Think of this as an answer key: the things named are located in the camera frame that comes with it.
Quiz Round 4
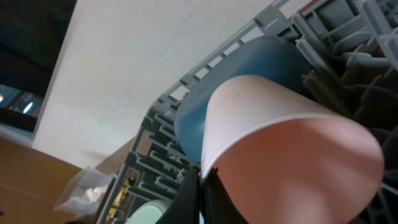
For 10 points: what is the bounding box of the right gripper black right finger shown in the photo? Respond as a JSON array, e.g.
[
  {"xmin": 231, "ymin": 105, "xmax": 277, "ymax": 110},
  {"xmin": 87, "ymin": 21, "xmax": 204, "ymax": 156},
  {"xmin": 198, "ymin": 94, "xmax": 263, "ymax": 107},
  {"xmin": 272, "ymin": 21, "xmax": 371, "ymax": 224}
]
[{"xmin": 201, "ymin": 168, "xmax": 248, "ymax": 224}]

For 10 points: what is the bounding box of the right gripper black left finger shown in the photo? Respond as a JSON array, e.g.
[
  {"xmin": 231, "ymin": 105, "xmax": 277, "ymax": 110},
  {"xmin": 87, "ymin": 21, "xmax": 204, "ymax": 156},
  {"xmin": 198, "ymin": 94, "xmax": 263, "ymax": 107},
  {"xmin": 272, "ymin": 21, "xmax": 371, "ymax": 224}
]
[{"xmin": 156, "ymin": 168, "xmax": 200, "ymax": 224}]

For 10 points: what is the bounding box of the dark blue plate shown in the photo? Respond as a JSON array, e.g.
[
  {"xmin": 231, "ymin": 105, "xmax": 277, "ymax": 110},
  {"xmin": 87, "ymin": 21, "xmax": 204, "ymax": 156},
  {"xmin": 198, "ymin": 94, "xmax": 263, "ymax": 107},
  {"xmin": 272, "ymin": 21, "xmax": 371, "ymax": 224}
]
[{"xmin": 174, "ymin": 35, "xmax": 311, "ymax": 162}]

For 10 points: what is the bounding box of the white tissue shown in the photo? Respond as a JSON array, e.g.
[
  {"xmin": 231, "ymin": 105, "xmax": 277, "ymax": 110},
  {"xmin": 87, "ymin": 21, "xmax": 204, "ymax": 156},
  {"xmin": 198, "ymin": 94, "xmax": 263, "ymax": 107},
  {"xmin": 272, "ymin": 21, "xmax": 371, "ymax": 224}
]
[{"xmin": 85, "ymin": 185, "xmax": 108, "ymax": 203}]

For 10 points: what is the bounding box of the dark monitor screen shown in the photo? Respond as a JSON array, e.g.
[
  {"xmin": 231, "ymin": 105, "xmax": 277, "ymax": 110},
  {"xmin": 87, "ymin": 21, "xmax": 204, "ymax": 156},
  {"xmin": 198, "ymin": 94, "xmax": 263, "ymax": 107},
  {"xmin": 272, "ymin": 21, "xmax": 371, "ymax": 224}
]
[{"xmin": 1, "ymin": 0, "xmax": 76, "ymax": 138}]

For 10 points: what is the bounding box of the clear plastic bin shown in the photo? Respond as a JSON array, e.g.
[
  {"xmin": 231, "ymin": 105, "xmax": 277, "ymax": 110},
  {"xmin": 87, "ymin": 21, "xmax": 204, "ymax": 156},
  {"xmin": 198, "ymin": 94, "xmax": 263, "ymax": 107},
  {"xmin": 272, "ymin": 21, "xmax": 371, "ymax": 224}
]
[{"xmin": 53, "ymin": 166, "xmax": 115, "ymax": 217}]

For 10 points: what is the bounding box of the yellow green snack wrapper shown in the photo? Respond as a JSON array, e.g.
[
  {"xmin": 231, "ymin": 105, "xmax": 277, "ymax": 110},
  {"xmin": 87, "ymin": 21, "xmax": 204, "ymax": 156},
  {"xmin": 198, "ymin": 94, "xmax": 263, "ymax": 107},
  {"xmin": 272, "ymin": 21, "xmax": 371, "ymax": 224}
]
[{"xmin": 106, "ymin": 177, "xmax": 136, "ymax": 223}]

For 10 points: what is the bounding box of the mint green bowl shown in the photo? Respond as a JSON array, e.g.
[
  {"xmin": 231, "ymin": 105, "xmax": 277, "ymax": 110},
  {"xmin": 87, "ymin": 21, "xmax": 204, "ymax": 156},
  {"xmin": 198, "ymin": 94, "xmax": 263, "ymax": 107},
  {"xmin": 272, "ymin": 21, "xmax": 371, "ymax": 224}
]
[{"xmin": 126, "ymin": 200, "xmax": 171, "ymax": 224}]

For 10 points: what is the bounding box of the pink cup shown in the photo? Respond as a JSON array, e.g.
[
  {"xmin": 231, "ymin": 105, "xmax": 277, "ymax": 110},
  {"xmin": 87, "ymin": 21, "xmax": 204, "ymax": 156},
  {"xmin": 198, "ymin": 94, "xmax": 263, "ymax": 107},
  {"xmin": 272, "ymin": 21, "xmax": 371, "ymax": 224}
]
[{"xmin": 201, "ymin": 75, "xmax": 384, "ymax": 223}]

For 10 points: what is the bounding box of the grey dishwasher rack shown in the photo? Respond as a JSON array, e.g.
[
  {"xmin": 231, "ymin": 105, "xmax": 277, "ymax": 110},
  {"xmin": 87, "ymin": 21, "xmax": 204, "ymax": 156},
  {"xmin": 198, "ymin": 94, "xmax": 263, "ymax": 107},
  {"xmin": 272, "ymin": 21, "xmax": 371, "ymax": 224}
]
[{"xmin": 95, "ymin": 1, "xmax": 397, "ymax": 223}]

